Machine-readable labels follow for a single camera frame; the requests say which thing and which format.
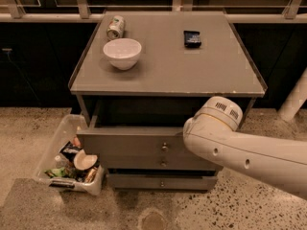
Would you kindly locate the clear plastic bottle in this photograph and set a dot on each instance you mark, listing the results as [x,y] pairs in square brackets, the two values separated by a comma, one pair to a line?
[60,162]

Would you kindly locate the black snack packet in bin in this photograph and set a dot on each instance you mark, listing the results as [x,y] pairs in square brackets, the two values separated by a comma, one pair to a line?
[69,150]

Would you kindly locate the crushed soda can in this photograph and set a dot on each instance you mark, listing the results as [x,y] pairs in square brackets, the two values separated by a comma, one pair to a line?
[116,27]

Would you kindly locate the grey drawer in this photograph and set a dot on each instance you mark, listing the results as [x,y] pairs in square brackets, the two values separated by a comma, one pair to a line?
[164,182]
[140,127]
[184,163]

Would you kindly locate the green snack bag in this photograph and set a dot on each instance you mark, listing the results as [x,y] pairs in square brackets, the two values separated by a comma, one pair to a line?
[60,172]

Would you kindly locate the grey bottom drawer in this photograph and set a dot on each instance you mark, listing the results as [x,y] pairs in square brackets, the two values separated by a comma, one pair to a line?
[164,182]

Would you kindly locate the white pole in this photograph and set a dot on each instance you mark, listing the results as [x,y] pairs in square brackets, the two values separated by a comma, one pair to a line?
[295,99]

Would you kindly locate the clear plastic bin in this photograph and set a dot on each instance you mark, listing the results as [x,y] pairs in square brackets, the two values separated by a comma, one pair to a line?
[88,181]

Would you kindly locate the white bowl in bin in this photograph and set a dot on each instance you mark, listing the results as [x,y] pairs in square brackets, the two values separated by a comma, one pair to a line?
[83,161]

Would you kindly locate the grey middle drawer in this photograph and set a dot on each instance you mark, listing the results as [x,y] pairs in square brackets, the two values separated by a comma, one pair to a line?
[184,163]

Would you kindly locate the dark blue snack packet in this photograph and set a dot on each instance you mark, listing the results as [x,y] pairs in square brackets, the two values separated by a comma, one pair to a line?
[192,39]

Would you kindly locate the grey top drawer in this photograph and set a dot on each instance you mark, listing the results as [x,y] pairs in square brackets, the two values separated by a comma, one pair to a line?
[140,127]

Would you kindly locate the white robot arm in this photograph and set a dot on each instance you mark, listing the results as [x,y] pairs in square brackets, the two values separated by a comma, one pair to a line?
[213,135]

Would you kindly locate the white ceramic bowl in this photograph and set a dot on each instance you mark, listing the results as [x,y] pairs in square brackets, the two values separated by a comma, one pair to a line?
[122,53]

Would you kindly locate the white metal railing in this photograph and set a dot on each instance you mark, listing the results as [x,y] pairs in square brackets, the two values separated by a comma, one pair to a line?
[236,11]

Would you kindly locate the grey drawer cabinet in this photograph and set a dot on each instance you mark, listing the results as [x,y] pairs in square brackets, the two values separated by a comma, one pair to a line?
[167,69]

